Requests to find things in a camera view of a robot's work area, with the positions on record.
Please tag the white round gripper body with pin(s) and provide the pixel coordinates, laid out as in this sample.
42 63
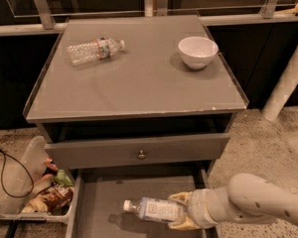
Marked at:
197 207

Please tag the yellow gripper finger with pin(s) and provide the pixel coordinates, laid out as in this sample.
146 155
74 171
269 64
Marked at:
181 197
186 223

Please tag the blue plastic bottle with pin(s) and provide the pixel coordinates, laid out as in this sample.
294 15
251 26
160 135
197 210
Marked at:
157 210

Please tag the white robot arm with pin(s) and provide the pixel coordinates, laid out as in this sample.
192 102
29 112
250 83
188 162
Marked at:
246 199

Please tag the brass drawer knob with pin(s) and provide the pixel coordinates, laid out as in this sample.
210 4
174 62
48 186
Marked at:
141 155

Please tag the grey open middle drawer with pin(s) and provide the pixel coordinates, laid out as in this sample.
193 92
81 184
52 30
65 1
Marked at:
100 194

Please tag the grey drawer cabinet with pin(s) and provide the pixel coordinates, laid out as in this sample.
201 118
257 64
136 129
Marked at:
143 91

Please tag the grey top drawer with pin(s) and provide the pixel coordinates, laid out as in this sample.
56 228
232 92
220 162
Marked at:
124 152

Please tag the clear crinkled water bottle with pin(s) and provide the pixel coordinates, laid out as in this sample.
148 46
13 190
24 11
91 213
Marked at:
98 49

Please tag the green snack packet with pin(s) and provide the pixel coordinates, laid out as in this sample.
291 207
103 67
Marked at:
62 178

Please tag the brown snack bag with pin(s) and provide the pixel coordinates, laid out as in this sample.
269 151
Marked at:
56 196

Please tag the red snack packet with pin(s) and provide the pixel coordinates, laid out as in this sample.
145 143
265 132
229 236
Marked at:
49 163

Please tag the yellow chip bag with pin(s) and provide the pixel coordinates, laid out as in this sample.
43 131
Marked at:
35 205

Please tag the white ceramic bowl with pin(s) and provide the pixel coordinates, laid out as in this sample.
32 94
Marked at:
197 52

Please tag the clear plastic bin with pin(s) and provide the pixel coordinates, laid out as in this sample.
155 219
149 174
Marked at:
28 179

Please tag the horizontal metal ledge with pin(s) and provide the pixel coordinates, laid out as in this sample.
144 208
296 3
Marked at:
38 29

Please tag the white cylindrical post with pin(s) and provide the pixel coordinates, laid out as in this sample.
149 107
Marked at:
283 89

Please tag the right metal rail bracket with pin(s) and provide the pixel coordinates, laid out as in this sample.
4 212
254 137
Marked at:
267 9

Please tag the left metal rail bracket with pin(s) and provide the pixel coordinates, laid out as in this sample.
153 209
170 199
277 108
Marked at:
45 14

